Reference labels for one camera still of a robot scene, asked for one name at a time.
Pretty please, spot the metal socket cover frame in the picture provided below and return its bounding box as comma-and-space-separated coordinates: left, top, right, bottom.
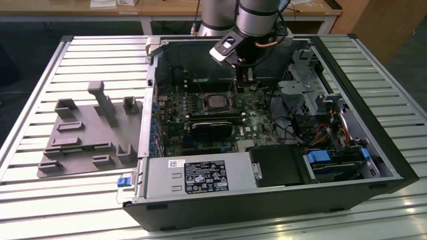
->
226, 81, 236, 112

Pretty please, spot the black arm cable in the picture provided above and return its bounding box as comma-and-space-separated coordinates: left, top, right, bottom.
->
274, 0, 289, 33

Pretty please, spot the wooden cabinet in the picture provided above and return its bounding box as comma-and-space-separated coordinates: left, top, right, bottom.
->
332, 0, 427, 65

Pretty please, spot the CPU socket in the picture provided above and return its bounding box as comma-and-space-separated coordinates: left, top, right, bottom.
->
196, 91, 240, 113

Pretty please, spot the green motherboard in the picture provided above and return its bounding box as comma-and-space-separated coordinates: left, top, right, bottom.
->
153, 74, 280, 158

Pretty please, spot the black RAM slot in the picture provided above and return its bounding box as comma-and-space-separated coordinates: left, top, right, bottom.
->
188, 115, 242, 121
188, 111, 242, 117
185, 81, 230, 86
185, 84, 230, 89
185, 78, 230, 83

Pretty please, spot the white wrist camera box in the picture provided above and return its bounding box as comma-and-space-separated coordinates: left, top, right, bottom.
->
208, 34, 248, 68

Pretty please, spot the silver square CPU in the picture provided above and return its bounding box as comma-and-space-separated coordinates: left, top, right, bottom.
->
202, 95, 229, 109

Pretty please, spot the copper coloured cable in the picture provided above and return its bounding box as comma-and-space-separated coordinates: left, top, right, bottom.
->
253, 39, 278, 49

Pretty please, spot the black open PC case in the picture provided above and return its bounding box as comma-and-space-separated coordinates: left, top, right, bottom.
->
121, 33, 420, 232

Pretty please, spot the black graphics card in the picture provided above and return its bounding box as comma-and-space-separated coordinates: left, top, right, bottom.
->
188, 120, 234, 140

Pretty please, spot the black plastic shroud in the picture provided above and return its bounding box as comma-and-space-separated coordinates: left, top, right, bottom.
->
245, 145, 313, 189

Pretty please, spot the grey metal drive cage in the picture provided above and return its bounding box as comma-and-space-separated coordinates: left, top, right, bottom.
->
274, 49, 343, 118

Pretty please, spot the silver power supply with label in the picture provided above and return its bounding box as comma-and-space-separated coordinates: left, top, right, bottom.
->
145, 152, 260, 201

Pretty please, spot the thick black cable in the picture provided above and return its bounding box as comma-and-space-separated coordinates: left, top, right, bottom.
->
270, 116, 307, 146

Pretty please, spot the yellow wire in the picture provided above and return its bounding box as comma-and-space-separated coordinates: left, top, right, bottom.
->
312, 129, 337, 147

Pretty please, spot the orange wire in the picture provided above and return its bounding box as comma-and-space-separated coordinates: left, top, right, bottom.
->
335, 126, 352, 146

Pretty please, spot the wooden desk with white frame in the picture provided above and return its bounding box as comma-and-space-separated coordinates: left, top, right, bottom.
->
0, 0, 344, 36

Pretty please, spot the grey parts rack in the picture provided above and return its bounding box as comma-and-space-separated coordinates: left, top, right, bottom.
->
34, 80, 144, 179

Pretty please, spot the hard disk in blue carrier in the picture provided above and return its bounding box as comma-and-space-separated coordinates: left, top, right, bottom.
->
304, 149, 372, 183

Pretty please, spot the small silver chipset heatsink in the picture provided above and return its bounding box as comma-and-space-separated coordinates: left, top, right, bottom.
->
236, 139, 254, 151

